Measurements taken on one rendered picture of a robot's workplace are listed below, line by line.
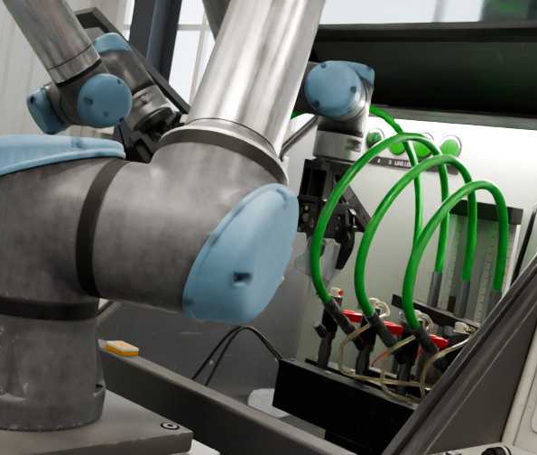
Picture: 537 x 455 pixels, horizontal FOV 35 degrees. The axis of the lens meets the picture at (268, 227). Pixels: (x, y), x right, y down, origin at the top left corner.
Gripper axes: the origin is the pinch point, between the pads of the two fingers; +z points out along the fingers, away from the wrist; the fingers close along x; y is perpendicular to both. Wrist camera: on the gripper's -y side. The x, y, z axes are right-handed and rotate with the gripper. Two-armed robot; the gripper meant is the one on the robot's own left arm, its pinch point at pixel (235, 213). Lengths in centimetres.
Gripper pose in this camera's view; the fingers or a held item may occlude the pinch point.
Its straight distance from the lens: 138.4
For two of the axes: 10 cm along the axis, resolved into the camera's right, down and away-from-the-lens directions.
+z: 5.8, 8.2, -0.1
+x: 1.8, -1.4, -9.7
